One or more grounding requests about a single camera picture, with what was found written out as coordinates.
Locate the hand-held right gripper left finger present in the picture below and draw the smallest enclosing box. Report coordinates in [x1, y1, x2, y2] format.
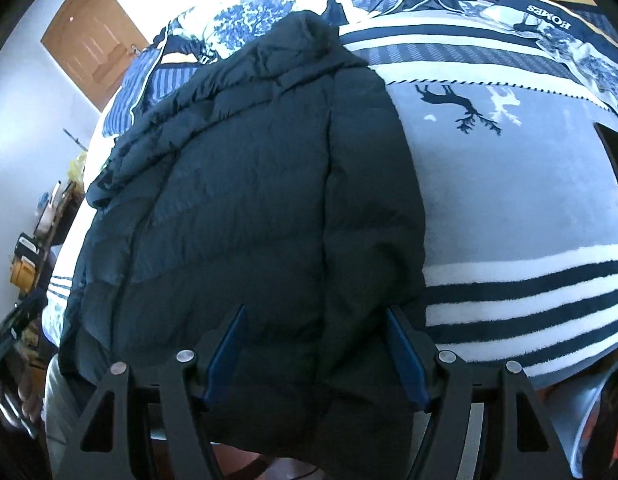
[54, 304, 250, 480]

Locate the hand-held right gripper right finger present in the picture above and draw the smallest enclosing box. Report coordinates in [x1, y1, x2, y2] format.
[384, 304, 575, 480]

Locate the black puffer jacket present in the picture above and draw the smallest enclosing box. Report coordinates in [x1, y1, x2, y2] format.
[58, 10, 430, 463]

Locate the person's left hand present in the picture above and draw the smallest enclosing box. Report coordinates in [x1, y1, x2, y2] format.
[16, 375, 46, 425]

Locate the yellow jar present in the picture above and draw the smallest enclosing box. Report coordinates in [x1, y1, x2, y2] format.
[10, 255, 40, 293]

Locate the black white small appliance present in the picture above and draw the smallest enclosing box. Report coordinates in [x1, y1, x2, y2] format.
[14, 232, 42, 261]

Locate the person's grey trouser leg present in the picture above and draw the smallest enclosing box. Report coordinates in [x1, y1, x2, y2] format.
[41, 355, 97, 480]

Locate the dark wooden side table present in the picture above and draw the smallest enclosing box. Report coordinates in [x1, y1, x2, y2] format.
[9, 180, 84, 311]

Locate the yellow plastic bag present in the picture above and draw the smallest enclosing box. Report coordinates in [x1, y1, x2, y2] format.
[68, 152, 90, 183]

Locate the thin dark tripod stick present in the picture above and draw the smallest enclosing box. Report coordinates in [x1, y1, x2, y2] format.
[63, 128, 88, 152]

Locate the orange and black item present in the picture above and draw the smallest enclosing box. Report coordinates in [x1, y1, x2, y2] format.
[584, 375, 618, 480]

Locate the blue striped pillow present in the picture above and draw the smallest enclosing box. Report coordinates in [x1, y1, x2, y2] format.
[101, 47, 210, 138]

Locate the brown wooden door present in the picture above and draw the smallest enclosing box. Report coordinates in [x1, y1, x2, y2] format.
[40, 0, 150, 113]

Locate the printed blue white duvet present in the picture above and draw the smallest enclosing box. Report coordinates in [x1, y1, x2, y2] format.
[149, 0, 470, 68]

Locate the flat printed yellow-band pillow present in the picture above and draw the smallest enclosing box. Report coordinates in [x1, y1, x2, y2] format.
[459, 0, 618, 126]

